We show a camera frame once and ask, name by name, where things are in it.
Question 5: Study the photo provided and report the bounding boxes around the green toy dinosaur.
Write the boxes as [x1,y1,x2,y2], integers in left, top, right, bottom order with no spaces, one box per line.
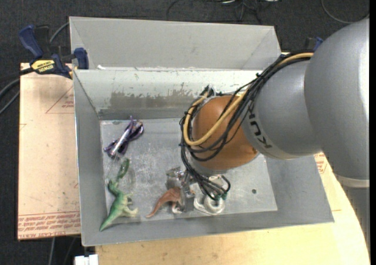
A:
[99,179,139,232]

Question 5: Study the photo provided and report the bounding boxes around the white ring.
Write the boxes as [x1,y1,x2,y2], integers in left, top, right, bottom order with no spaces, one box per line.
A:
[194,196,226,215]

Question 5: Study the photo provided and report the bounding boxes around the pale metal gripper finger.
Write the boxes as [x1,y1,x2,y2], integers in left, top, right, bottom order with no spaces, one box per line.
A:
[183,193,196,213]
[165,166,182,191]

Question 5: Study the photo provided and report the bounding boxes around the purple sunglasses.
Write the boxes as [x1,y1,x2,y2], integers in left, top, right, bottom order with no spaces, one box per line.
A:
[103,116,145,159]

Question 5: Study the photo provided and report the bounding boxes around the grey metal bin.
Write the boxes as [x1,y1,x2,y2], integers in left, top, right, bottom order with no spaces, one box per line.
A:
[69,16,335,247]

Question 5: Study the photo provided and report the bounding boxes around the brown toy dinosaur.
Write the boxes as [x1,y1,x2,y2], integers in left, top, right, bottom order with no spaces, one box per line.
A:
[145,186,183,219]

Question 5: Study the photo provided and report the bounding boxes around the brown cardboard board, red print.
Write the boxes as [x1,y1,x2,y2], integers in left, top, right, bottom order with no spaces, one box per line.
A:
[17,62,343,241]

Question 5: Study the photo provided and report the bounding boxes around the green ring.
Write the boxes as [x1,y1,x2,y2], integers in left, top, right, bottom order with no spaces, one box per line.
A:
[116,157,131,182]

